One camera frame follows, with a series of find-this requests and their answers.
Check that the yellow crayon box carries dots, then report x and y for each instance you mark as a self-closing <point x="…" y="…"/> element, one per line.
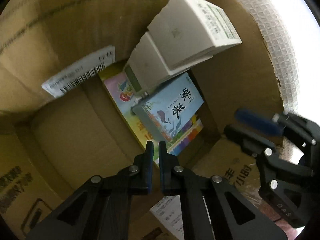
<point x="123" y="97"/>

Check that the brown cardboard box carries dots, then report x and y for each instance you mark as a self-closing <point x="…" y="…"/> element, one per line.
<point x="50" y="147"/>

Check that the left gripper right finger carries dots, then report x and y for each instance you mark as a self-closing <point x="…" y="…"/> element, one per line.
<point x="172" y="174"/>

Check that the white green medicine box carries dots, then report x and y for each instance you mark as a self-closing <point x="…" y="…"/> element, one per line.
<point x="146" y="68"/>

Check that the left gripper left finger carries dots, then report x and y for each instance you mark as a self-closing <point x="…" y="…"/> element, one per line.
<point x="142" y="178"/>

